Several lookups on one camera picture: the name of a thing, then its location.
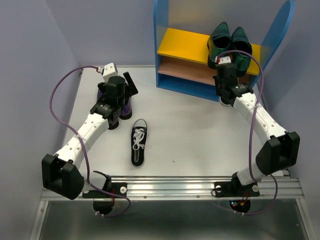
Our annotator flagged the black sneaker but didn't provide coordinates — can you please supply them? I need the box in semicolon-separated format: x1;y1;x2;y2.
219;97;232;107
130;118;149;167

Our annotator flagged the purple loafer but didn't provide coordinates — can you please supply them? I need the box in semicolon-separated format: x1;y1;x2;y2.
119;98;132;120
96;90;119;130

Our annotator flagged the green loafer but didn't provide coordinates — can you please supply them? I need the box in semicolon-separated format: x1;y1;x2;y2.
231;26;253;77
207;21;232;69

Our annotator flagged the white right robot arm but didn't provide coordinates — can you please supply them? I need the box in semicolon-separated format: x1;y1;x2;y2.
213;61;300;198

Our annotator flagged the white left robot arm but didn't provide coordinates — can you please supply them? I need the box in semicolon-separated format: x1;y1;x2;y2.
41;72;138;200

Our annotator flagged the blue and yellow shoe shelf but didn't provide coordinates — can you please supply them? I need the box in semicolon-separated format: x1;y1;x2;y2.
153;0;295;102

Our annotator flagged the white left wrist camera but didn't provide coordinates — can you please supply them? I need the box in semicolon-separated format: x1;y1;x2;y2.
102;62;120;83

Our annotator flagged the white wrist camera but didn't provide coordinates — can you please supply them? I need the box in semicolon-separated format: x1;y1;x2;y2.
217;55;232;65
102;62;120;83

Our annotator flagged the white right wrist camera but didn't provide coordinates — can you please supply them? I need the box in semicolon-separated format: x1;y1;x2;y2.
217;55;232;65

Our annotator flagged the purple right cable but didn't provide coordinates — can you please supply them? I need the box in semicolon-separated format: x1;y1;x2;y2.
212;49;278;216

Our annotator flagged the purple cable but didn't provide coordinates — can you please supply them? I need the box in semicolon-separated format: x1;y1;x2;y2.
49;65;132;218
212;49;278;216

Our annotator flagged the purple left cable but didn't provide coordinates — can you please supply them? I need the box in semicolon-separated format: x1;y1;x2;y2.
49;65;132;218

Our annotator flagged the aluminium mounting rail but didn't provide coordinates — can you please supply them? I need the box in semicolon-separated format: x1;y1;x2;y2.
39;176;306;201

